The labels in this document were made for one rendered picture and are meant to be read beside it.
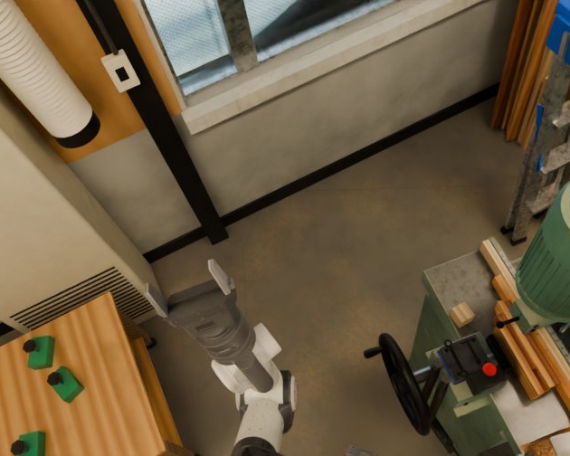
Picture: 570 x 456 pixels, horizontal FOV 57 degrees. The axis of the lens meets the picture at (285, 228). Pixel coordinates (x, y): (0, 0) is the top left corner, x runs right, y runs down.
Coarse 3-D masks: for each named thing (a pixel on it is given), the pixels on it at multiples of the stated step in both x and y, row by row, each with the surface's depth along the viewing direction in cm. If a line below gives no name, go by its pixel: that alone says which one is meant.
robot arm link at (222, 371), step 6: (216, 366) 95; (222, 366) 94; (264, 366) 104; (270, 366) 106; (216, 372) 94; (222, 372) 94; (228, 372) 94; (222, 378) 94; (228, 378) 94; (234, 378) 94; (228, 384) 94; (234, 384) 95; (240, 384) 96; (246, 384) 101; (234, 390) 97; (240, 390) 100
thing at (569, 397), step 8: (496, 280) 144; (504, 280) 143; (496, 288) 146; (504, 288) 142; (504, 296) 142; (512, 296) 141; (544, 344) 134; (560, 376) 130; (560, 384) 129; (568, 384) 128; (560, 392) 130; (568, 392) 128; (568, 400) 128; (568, 408) 129
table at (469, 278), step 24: (456, 264) 152; (480, 264) 151; (432, 288) 149; (456, 288) 148; (480, 288) 147; (480, 312) 144; (456, 336) 144; (456, 408) 136; (480, 408) 136; (504, 408) 131; (528, 408) 131; (552, 408) 130; (504, 432) 133; (528, 432) 128; (552, 432) 127
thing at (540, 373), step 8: (504, 304) 138; (496, 312) 143; (504, 312) 138; (520, 336) 134; (528, 344) 133; (528, 352) 132; (536, 360) 131; (536, 368) 131; (544, 368) 129; (536, 376) 133; (544, 376) 128; (544, 384) 130; (552, 384) 127
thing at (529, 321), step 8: (512, 304) 129; (520, 304) 127; (512, 312) 131; (520, 312) 126; (528, 312) 125; (520, 320) 128; (528, 320) 124; (536, 320) 124; (544, 320) 124; (552, 320) 127; (520, 328) 130; (528, 328) 126; (536, 328) 128
